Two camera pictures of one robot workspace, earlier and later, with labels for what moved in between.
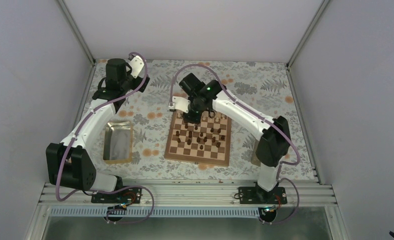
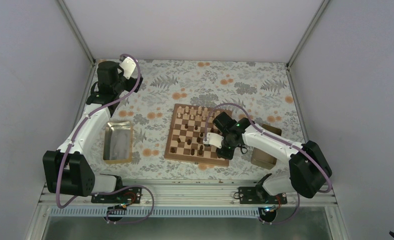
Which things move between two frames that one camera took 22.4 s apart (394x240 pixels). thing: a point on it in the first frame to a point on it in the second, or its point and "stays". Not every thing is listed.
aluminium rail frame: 302,194 stays
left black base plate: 127,195 stays
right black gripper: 196,120 to 228,155
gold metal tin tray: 118,142 stays
